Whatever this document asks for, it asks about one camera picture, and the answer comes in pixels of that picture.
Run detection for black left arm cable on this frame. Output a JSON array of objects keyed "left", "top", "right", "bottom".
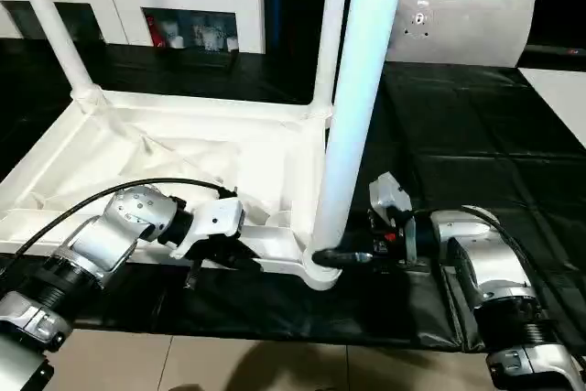
[{"left": 0, "top": 178, "right": 239, "bottom": 273}]

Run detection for black cabinet with yellow label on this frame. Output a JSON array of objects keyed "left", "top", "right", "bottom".
[{"left": 265, "top": 0, "right": 413, "bottom": 103}]

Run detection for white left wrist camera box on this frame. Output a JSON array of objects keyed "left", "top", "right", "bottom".
[{"left": 168, "top": 198, "right": 246, "bottom": 262}]

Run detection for white flat board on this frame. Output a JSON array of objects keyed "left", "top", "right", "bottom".
[{"left": 516, "top": 67, "right": 586, "bottom": 149}]

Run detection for light grey cushion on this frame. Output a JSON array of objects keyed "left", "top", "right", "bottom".
[{"left": 387, "top": 0, "right": 537, "bottom": 67}]

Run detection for white plastic table top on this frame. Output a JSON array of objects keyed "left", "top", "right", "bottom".
[{"left": 0, "top": 88, "right": 343, "bottom": 292}]

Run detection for white plastic table leg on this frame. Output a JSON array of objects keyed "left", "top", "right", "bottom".
[
  {"left": 309, "top": 0, "right": 409, "bottom": 260},
  {"left": 13, "top": 0, "right": 105, "bottom": 113},
  {"left": 309, "top": 0, "right": 353, "bottom": 117}
]

